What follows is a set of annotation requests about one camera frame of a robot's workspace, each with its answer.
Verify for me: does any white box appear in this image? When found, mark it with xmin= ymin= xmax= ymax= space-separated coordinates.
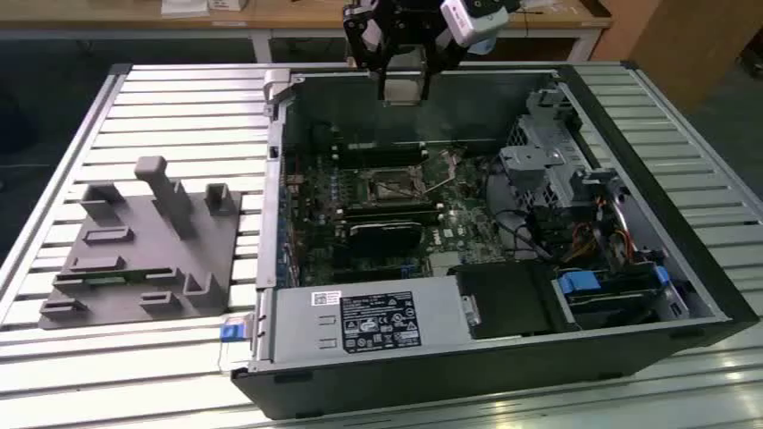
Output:
xmin=160 ymin=0 xmax=211 ymax=19

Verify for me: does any metal socket cover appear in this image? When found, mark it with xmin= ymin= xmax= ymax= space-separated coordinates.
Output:
xmin=438 ymin=147 xmax=473 ymax=180

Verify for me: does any green motherboard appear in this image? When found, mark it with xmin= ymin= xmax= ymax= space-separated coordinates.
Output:
xmin=279 ymin=142 xmax=521 ymax=287

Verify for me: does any coloured wire bundle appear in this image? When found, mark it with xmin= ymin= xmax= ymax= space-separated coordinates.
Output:
xmin=566 ymin=222 xmax=634 ymax=265

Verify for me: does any metal drive cage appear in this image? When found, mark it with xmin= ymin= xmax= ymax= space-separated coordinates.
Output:
xmin=498 ymin=87 xmax=601 ymax=211

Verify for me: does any silver square CPU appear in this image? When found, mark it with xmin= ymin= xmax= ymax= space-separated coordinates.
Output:
xmin=383 ymin=70 xmax=426 ymax=107

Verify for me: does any grey power supply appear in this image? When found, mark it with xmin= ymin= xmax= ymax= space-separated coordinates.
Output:
xmin=252 ymin=274 xmax=473 ymax=367

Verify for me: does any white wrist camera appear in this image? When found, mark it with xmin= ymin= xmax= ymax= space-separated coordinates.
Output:
xmin=439 ymin=0 xmax=511 ymax=46

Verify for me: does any small silver heat sink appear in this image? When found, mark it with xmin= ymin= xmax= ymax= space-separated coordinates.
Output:
xmin=430 ymin=253 xmax=466 ymax=274

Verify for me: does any black plastic shroud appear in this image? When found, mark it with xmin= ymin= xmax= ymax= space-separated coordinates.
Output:
xmin=446 ymin=263 xmax=579 ymax=340

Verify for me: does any grey case latch handle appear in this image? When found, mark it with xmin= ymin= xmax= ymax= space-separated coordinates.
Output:
xmin=262 ymin=69 xmax=295 ymax=107

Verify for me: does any black RAM slot bank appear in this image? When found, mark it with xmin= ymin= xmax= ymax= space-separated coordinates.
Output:
xmin=342 ymin=202 xmax=438 ymax=227
xmin=331 ymin=141 xmax=433 ymax=170

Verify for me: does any green RAM stick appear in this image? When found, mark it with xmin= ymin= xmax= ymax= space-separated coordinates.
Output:
xmin=74 ymin=272 xmax=151 ymax=286

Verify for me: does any grey parts rack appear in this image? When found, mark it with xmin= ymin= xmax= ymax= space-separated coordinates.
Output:
xmin=36 ymin=156 xmax=246 ymax=331

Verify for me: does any CPU socket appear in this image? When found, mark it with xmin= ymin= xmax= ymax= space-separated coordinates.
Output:
xmin=361 ymin=164 xmax=433 ymax=205

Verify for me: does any blue disk carrier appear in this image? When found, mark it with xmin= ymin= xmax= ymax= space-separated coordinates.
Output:
xmin=557 ymin=270 xmax=605 ymax=299

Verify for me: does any blue side clip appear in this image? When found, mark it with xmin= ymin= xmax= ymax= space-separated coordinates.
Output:
xmin=219 ymin=315 xmax=255 ymax=344

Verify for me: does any black graphics card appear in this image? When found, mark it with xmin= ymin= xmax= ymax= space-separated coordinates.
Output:
xmin=349 ymin=221 xmax=429 ymax=257

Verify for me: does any black PC case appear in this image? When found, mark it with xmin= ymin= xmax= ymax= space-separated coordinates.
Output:
xmin=230 ymin=60 xmax=762 ymax=421

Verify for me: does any brown wooden cabinet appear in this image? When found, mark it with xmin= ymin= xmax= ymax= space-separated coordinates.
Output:
xmin=590 ymin=0 xmax=763 ymax=117

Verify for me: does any wooden desk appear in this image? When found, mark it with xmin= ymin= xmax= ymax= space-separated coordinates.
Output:
xmin=0 ymin=0 xmax=615 ymax=63

